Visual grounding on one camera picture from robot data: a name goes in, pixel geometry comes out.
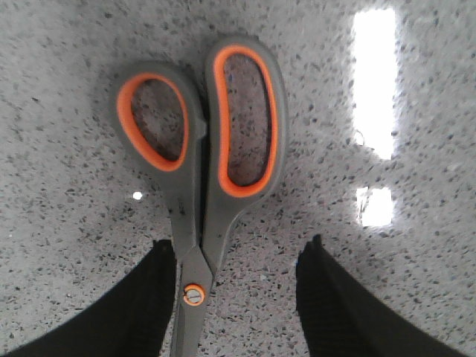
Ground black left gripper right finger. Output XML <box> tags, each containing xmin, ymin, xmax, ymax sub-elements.
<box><xmin>295</xmin><ymin>234</ymin><xmax>461</xmax><ymax>356</ymax></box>

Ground grey orange scissors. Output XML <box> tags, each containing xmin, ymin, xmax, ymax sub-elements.
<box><xmin>110</xmin><ymin>35</ymin><xmax>288</xmax><ymax>356</ymax></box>

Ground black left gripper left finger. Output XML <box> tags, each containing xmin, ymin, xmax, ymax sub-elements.
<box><xmin>9</xmin><ymin>240</ymin><xmax>176</xmax><ymax>356</ymax></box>

